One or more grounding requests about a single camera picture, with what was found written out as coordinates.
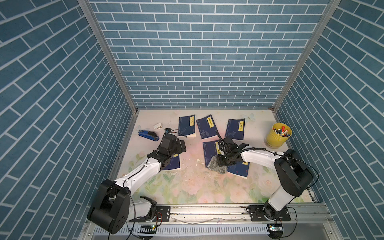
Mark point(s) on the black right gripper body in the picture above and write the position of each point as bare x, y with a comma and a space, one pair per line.
225, 159

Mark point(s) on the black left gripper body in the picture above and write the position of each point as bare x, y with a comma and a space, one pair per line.
176, 149

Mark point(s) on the blue book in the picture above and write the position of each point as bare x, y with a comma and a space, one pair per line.
187, 127
210, 149
174, 163
207, 127
239, 169
235, 129

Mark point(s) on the grey striped cloth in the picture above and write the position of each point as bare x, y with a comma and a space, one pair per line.
214, 166

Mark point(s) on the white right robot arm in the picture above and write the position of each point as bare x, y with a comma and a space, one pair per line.
294, 174

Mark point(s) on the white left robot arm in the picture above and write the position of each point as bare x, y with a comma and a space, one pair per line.
113, 205

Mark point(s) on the blue black stapler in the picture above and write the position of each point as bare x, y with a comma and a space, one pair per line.
150, 135

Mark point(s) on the yellow pen cup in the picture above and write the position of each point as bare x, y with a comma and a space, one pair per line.
272, 140

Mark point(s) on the pens in cup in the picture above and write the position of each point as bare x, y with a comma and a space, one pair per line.
283, 132

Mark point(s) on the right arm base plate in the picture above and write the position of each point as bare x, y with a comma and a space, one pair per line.
264, 213

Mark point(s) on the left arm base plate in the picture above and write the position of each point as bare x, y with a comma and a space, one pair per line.
158, 214

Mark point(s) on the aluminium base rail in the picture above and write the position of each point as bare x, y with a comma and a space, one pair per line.
197, 218

